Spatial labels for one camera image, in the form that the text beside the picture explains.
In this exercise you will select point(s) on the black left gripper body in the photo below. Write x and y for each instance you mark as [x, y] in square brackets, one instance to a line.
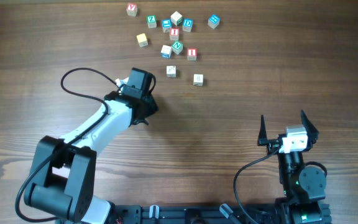
[151, 107]

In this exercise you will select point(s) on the yellow top block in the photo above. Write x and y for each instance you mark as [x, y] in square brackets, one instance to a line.
[142, 40]

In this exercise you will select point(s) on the red Y letter block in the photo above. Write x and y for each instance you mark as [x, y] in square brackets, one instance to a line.
[132, 9]

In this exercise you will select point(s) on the red i block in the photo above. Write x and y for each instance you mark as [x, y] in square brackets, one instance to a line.
[174, 34]
[191, 54]

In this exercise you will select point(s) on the white block blue X side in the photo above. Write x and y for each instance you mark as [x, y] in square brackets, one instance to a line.
[198, 80]

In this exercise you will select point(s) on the blue L letter block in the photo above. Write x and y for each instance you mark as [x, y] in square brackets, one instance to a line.
[166, 25]

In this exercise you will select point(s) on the blue D letter block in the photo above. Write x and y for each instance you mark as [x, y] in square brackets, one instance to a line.
[187, 25]

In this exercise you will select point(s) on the blue lone letter block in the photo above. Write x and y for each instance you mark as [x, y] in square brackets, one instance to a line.
[214, 21]

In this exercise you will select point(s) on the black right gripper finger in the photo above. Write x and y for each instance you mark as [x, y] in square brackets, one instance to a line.
[262, 137]
[310, 128]

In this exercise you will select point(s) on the plain top green-side block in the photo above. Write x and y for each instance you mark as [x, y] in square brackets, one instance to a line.
[176, 18]

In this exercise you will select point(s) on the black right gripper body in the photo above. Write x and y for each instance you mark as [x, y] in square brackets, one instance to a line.
[309, 144]

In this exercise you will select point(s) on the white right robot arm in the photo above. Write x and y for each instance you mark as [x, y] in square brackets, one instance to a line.
[304, 183]

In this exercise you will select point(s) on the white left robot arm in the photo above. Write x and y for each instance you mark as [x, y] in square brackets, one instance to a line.
[60, 185]

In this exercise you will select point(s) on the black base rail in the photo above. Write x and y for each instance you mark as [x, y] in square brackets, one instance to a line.
[260, 213]

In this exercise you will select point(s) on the green N letter block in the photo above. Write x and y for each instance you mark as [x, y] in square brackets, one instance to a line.
[177, 47]

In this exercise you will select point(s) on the green Z letter block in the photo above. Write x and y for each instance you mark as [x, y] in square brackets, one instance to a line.
[151, 21]

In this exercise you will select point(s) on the lower red I block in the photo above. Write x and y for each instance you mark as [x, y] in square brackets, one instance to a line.
[191, 54]

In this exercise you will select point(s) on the white block green J side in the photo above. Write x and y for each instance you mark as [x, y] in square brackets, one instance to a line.
[171, 71]

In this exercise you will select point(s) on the upper red I block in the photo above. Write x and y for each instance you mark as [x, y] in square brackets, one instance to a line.
[174, 34]

